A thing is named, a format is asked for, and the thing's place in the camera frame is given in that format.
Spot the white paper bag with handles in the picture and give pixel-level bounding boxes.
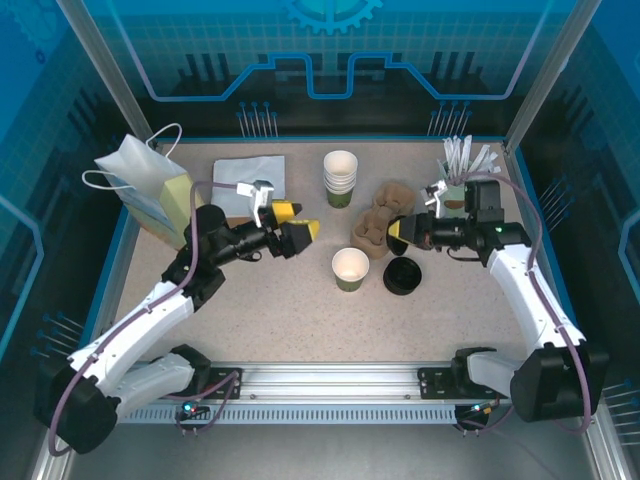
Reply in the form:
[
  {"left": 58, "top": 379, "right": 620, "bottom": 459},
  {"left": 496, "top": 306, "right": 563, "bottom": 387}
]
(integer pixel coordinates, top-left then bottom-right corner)
[{"left": 81, "top": 123, "right": 206, "bottom": 251}]

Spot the green straw holder cup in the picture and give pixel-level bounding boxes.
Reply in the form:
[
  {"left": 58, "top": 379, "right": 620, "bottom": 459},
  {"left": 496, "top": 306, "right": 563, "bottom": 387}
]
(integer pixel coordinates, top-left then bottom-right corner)
[{"left": 435, "top": 172, "right": 470, "bottom": 220}]

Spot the stack of white napkins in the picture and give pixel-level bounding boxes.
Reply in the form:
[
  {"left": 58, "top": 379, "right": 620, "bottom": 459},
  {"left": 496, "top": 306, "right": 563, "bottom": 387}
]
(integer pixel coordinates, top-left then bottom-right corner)
[{"left": 212, "top": 155, "right": 287, "bottom": 221}]

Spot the small LED connector board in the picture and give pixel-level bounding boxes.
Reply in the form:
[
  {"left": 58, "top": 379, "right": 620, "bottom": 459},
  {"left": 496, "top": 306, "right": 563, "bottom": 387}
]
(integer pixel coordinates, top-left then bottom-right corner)
[
  {"left": 177, "top": 399, "right": 211, "bottom": 419},
  {"left": 462, "top": 402, "right": 501, "bottom": 419}
]

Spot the aluminium mounting rail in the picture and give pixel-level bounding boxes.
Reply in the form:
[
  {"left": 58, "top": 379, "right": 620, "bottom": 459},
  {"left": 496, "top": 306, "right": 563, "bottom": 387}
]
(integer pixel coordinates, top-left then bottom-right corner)
[{"left": 117, "top": 360, "right": 519, "bottom": 407}]

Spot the white slotted cable duct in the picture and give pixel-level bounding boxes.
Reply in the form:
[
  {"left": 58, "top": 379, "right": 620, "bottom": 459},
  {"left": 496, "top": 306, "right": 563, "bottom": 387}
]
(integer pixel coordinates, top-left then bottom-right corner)
[{"left": 119, "top": 405, "right": 467, "bottom": 426}]

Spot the aluminium frame post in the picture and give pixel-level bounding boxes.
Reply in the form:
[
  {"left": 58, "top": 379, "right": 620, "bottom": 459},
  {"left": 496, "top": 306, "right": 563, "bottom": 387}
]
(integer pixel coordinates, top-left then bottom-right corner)
[
  {"left": 501, "top": 0, "right": 609, "bottom": 156},
  {"left": 54, "top": 0, "right": 164, "bottom": 154}
]

